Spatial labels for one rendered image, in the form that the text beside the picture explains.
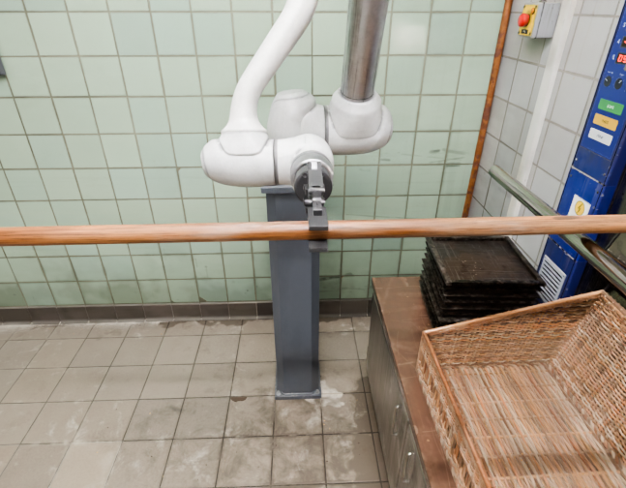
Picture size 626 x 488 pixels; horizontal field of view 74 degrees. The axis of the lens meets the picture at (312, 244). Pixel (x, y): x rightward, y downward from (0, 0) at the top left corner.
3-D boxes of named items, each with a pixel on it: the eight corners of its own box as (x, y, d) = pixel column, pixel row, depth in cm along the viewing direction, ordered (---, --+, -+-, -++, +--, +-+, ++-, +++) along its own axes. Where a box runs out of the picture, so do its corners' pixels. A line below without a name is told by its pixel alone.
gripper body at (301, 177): (331, 160, 82) (335, 177, 74) (330, 199, 86) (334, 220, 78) (293, 161, 81) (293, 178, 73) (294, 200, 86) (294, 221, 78)
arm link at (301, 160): (332, 190, 91) (334, 201, 86) (290, 191, 91) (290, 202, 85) (333, 150, 86) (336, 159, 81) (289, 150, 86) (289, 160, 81)
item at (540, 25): (536, 36, 142) (545, 2, 137) (552, 38, 134) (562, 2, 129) (516, 36, 142) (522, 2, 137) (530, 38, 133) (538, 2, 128)
